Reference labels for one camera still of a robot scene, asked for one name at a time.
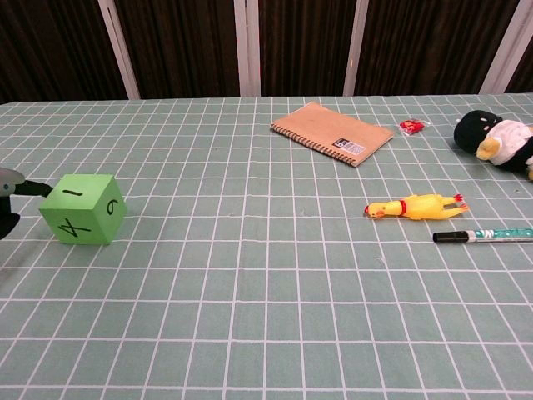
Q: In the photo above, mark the green numbered foam cube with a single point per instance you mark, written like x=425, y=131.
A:
x=83, y=208

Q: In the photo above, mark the yellow rubber chicken toy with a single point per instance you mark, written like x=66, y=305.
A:
x=420, y=206

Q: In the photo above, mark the brown spiral notebook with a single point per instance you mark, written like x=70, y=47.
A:
x=329, y=131

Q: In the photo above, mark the black capped marker pen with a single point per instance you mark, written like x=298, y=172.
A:
x=483, y=235

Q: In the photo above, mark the dark brown curtain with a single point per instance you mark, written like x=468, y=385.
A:
x=187, y=46

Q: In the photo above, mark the small red wrapped packet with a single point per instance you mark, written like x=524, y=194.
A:
x=411, y=126

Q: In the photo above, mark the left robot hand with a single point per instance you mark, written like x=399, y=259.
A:
x=10, y=185

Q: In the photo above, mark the black and white plush toy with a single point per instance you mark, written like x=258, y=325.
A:
x=499, y=139

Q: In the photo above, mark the white frame post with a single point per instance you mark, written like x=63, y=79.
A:
x=118, y=48
x=506, y=50
x=247, y=48
x=355, y=48

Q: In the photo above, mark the green grid tablecloth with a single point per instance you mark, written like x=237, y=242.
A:
x=250, y=291

